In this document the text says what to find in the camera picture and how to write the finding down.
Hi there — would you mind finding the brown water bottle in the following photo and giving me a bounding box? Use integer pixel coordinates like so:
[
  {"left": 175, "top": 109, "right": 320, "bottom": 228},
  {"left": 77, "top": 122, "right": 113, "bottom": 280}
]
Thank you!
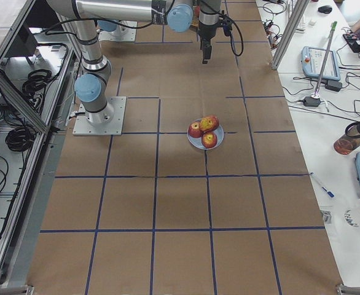
[{"left": 334, "top": 121, "right": 360, "bottom": 155}]

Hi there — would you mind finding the aluminium frame post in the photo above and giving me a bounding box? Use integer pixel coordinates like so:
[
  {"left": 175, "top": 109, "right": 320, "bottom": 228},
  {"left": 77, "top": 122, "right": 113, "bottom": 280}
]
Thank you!
[{"left": 270, "top": 0, "right": 308, "bottom": 70}]

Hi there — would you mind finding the black computer mouse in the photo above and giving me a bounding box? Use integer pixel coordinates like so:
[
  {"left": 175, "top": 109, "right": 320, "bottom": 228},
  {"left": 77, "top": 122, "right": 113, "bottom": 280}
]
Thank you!
[{"left": 318, "top": 5, "right": 332, "bottom": 14}]

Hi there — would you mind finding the black braided cable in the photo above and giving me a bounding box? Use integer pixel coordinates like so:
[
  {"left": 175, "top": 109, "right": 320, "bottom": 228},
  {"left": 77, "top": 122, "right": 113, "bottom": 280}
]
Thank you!
[{"left": 219, "top": 12, "right": 245, "bottom": 58}]

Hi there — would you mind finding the yellow red apple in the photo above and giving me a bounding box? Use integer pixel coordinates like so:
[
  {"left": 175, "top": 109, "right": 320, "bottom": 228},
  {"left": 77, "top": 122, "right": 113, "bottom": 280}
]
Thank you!
[{"left": 199, "top": 115, "right": 219, "bottom": 132}]

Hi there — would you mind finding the red apple plate front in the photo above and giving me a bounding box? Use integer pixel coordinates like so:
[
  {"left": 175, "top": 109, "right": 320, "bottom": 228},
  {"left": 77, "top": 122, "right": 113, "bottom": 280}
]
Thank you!
[{"left": 202, "top": 132, "right": 217, "bottom": 149}]

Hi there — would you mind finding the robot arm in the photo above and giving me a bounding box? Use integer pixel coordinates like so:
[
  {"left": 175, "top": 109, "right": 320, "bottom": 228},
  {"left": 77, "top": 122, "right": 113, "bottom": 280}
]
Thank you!
[
  {"left": 47, "top": 1, "right": 194, "bottom": 126},
  {"left": 197, "top": 0, "right": 233, "bottom": 64}
]

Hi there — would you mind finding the blue white pen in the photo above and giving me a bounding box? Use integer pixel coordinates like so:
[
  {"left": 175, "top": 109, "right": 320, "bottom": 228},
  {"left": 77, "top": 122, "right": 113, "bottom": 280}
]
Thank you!
[{"left": 310, "top": 172, "right": 335, "bottom": 198}]

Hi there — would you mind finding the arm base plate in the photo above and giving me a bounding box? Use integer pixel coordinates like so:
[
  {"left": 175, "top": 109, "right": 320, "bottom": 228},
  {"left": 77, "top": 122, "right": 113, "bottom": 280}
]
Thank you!
[{"left": 72, "top": 96, "right": 127, "bottom": 136}]

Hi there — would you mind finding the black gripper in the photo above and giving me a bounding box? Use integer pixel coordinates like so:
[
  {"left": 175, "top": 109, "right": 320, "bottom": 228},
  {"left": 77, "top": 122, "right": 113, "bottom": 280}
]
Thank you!
[{"left": 198, "top": 21, "right": 232, "bottom": 65}]

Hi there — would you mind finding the red apple plate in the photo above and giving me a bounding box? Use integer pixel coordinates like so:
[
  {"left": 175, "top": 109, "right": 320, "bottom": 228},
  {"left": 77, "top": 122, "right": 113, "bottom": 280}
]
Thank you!
[
  {"left": 187, "top": 121, "right": 203, "bottom": 138},
  {"left": 202, "top": 132, "right": 217, "bottom": 149}
]

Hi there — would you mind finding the red apple plate left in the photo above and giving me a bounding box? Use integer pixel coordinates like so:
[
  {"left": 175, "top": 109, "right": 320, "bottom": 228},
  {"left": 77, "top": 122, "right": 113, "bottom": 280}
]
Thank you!
[{"left": 187, "top": 121, "right": 203, "bottom": 138}]

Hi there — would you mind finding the light blue plate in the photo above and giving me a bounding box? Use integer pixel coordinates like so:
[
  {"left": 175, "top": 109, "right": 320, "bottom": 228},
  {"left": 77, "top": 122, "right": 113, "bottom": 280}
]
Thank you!
[{"left": 187, "top": 121, "right": 224, "bottom": 150}]

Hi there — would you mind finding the teach pendant tablet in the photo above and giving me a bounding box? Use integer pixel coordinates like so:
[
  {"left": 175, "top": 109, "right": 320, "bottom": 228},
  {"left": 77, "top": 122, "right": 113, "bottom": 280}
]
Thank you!
[{"left": 301, "top": 46, "right": 341, "bottom": 81}]

